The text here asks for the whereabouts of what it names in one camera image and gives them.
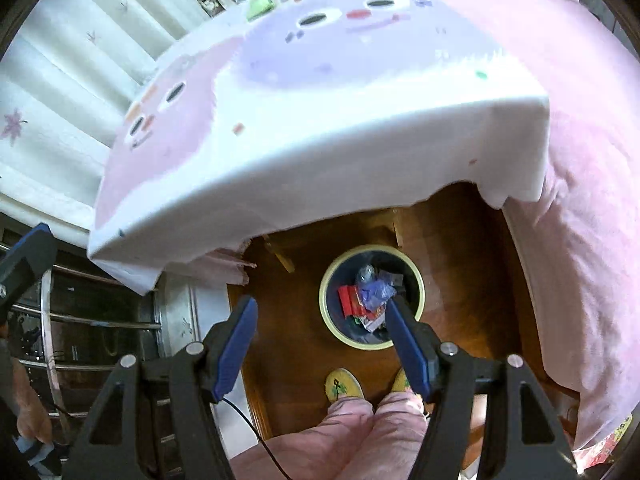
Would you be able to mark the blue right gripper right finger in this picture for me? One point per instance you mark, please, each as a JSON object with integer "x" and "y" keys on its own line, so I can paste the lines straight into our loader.
{"x": 416, "y": 346}

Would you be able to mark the white curtain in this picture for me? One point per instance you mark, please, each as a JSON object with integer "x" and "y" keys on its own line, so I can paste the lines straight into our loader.
{"x": 67, "y": 79}

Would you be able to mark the yellow slipper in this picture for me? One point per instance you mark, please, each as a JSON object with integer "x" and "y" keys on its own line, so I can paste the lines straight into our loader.
{"x": 340, "y": 384}

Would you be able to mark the crumpled green paper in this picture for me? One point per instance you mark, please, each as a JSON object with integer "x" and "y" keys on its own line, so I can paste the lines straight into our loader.
{"x": 258, "y": 8}

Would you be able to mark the pink bed sheet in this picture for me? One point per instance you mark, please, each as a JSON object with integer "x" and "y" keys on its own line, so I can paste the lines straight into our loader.
{"x": 579, "y": 243}

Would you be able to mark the yellow rimmed trash bin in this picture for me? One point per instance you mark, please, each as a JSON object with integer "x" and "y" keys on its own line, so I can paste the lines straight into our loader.
{"x": 343, "y": 271}

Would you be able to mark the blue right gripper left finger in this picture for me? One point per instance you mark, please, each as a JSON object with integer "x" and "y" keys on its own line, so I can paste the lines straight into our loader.
{"x": 228, "y": 343}

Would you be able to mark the cartoon face play mat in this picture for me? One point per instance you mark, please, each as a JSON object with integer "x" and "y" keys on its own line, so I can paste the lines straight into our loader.
{"x": 317, "y": 109}

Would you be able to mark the person's left hand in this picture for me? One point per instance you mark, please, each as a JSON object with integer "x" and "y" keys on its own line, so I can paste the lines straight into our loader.
{"x": 33, "y": 421}

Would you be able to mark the metal shelf rack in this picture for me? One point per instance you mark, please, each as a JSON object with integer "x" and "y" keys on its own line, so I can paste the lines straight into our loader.
{"x": 68, "y": 330}

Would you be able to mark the red cigarette pack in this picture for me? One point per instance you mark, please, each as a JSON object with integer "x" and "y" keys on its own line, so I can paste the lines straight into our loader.
{"x": 350, "y": 302}

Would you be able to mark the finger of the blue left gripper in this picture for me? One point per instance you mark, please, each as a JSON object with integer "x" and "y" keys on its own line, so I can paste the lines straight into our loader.
{"x": 30, "y": 257}

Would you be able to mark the purple plastic bag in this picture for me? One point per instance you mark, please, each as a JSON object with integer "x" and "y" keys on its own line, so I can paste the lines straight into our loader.
{"x": 376, "y": 287}

